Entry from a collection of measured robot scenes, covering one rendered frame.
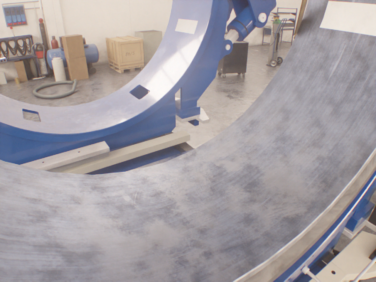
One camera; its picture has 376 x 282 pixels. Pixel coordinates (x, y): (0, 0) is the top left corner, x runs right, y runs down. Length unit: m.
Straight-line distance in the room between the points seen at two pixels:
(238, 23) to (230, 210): 2.42
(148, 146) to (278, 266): 1.78
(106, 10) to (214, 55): 7.14
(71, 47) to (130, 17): 2.93
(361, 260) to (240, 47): 6.37
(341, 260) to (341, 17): 1.29
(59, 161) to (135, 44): 6.38
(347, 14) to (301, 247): 1.15
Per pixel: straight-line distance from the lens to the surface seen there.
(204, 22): 2.74
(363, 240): 1.83
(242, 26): 3.12
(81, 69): 7.97
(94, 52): 8.47
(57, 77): 8.08
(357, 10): 1.59
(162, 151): 2.78
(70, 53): 7.84
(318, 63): 1.54
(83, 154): 2.32
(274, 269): 1.09
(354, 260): 1.70
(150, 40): 9.43
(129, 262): 0.80
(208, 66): 2.82
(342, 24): 1.59
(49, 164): 2.30
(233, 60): 7.38
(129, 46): 8.24
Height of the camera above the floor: 2.00
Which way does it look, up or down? 29 degrees down
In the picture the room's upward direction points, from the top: straight up
